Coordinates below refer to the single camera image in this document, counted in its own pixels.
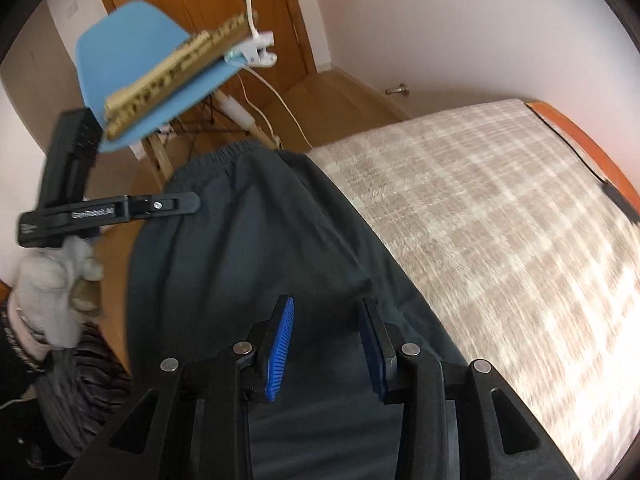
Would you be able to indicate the white clip-on lamp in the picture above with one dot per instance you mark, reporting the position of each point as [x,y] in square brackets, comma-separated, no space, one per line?
[252,47]

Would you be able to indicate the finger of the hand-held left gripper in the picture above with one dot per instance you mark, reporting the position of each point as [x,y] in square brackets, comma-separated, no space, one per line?
[167,204]

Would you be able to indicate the metal door stopper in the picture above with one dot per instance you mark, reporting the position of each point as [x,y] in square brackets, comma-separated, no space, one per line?
[398,90]

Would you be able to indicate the dark grey pants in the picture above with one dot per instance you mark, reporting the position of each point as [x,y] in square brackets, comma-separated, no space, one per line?
[240,250]

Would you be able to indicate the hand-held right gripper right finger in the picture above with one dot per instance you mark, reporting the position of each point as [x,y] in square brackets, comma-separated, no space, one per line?
[372,352]

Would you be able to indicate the plaid pink blanket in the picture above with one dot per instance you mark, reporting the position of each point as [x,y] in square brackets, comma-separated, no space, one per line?
[500,240]

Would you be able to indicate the person's left forearm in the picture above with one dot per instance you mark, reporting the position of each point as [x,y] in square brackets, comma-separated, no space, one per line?
[75,395]

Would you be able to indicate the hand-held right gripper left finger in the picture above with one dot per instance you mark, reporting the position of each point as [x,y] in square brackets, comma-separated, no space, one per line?
[279,347]

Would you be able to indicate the blue plastic chair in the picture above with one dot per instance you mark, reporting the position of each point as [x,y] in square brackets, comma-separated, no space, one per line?
[125,40]

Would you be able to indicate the person's left hand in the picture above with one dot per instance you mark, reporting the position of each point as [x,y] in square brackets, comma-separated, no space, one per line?
[47,295]

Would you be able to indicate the beige folded cloth on chair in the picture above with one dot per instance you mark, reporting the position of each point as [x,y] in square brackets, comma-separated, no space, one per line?
[165,77]

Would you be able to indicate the orange bed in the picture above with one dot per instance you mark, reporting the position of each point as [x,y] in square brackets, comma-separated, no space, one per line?
[575,132]

